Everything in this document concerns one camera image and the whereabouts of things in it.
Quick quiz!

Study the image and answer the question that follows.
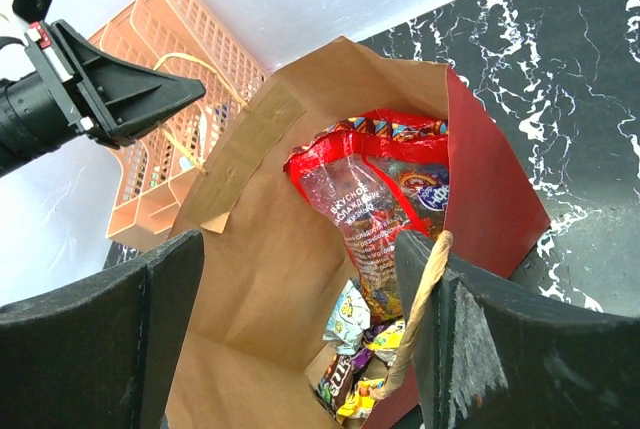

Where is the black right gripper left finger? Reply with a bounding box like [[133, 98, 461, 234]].
[[1, 230, 204, 428]]

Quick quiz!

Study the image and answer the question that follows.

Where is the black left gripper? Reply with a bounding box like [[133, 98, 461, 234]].
[[1, 20, 206, 176]]

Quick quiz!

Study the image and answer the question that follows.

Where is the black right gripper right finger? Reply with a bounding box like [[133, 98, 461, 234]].
[[413, 240, 639, 428]]

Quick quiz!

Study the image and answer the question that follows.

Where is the yellow M&M's packet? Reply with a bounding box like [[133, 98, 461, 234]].
[[336, 378, 385, 425]]

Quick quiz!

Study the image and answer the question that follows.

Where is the silver Himalaya snack packet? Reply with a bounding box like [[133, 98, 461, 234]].
[[323, 279, 371, 356]]

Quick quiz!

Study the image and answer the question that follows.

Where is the red brown paper bag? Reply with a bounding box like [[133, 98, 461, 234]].
[[167, 38, 550, 428]]

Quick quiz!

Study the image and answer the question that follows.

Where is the large red candy bag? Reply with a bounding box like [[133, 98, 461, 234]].
[[283, 109, 450, 323]]

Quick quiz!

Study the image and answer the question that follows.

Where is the peach plastic desk organizer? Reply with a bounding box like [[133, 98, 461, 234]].
[[89, 0, 267, 251]]

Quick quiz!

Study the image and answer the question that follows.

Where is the brown M&M's packet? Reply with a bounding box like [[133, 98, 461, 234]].
[[315, 348, 373, 412]]

